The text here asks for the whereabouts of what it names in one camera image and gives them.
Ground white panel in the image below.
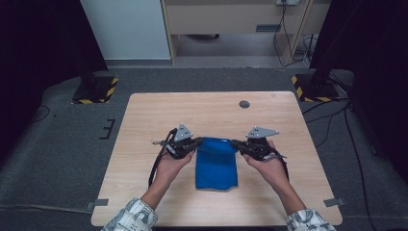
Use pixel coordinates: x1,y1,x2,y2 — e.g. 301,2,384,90
80,0,171,61

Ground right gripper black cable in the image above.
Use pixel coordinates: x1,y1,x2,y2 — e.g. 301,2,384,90
268,147,291,181

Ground thin black floor cable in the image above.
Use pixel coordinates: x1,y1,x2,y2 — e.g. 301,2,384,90
32,105,52,123

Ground blue cloth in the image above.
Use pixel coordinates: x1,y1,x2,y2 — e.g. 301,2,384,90
194,137,240,193

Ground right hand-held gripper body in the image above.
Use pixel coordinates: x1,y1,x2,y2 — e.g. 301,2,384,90
245,126,280,162

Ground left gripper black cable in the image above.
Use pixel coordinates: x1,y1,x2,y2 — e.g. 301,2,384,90
147,128,179,189

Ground person's right hand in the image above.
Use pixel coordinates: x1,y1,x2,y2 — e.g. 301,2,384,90
242,141,290,193

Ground grey tape piece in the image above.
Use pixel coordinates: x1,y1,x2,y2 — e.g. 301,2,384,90
322,197,347,208
86,198,110,212

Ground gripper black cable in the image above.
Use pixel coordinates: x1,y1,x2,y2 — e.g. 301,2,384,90
147,128,179,189
268,147,291,181

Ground striped black stand base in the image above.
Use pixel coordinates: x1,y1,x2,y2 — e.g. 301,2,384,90
291,73,341,103
71,75,119,105

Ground wooden desk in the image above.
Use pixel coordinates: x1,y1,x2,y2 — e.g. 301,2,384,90
160,0,333,66

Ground person's left hand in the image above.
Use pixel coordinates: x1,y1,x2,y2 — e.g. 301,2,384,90
153,150,195,193

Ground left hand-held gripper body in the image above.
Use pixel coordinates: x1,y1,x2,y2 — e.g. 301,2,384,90
152,122,194,161

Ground black curtain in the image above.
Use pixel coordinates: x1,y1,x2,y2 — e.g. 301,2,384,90
309,0,408,176
0,0,109,165

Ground long black floor cable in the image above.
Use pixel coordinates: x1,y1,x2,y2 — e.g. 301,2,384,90
343,104,373,231

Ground hanging black cable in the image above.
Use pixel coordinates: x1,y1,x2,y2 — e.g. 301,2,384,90
272,3,310,68

